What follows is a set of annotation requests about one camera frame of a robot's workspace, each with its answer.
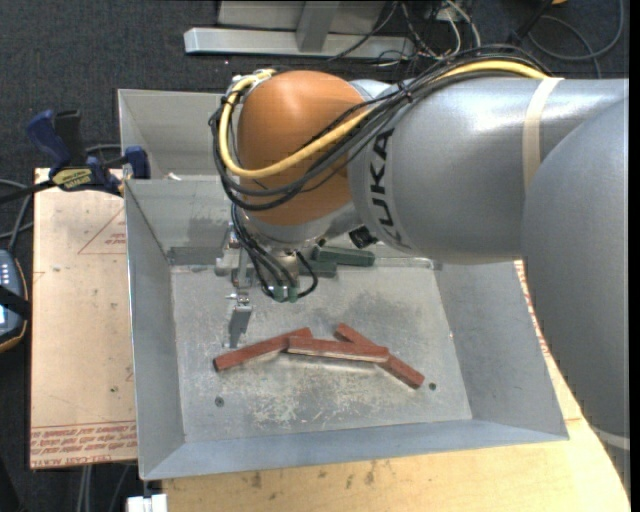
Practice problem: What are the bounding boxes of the red-brown flat block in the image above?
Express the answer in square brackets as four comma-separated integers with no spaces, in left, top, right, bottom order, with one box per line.
[333,322,427,391]
[286,335,391,364]
[213,327,314,373]

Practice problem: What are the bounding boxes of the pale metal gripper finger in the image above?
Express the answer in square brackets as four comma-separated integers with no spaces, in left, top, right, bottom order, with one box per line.
[228,294,254,350]
[220,292,235,350]

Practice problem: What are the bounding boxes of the brown cardboard board, red print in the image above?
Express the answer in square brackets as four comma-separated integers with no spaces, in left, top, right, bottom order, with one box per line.
[29,167,139,471]

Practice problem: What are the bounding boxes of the dark green flat block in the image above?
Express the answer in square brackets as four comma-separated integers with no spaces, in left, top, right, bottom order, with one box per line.
[311,246,377,269]

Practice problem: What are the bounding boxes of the grey metal bin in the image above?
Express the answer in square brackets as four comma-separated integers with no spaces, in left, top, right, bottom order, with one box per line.
[117,88,570,481]

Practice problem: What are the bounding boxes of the black cylinder on white bracket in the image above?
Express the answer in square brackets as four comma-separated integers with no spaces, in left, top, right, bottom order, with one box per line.
[348,225,379,249]

